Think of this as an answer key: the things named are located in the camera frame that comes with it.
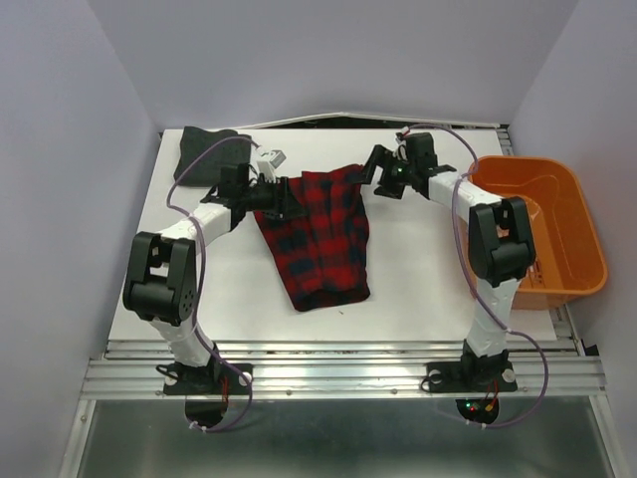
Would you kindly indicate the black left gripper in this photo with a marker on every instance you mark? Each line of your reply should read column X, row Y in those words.
column 285, row 204

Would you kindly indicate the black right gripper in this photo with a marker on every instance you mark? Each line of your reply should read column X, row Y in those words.
column 381, row 156

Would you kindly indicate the red black plaid skirt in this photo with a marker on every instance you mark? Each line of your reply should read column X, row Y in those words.
column 321, row 257

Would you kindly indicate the dark grey dotted skirt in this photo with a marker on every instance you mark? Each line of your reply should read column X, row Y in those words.
column 203, row 153

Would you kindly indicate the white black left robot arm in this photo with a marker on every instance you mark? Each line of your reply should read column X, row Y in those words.
column 165, row 272

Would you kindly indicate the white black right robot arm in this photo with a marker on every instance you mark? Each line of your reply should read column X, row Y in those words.
column 492, row 234

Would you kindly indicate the orange plastic bin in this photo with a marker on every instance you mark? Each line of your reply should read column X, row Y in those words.
column 569, row 263

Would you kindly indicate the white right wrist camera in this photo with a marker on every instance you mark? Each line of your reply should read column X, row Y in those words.
column 403, row 152

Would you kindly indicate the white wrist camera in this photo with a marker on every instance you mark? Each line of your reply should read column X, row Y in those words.
column 403, row 152
column 268, row 161

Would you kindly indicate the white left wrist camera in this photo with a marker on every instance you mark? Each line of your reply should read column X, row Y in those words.
column 268, row 161

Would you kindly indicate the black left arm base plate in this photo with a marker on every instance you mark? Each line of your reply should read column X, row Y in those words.
column 215, row 379

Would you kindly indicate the aluminium extrusion frame rail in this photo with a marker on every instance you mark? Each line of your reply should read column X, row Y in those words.
column 324, row 370

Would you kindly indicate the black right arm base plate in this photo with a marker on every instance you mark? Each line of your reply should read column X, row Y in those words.
column 457, row 377

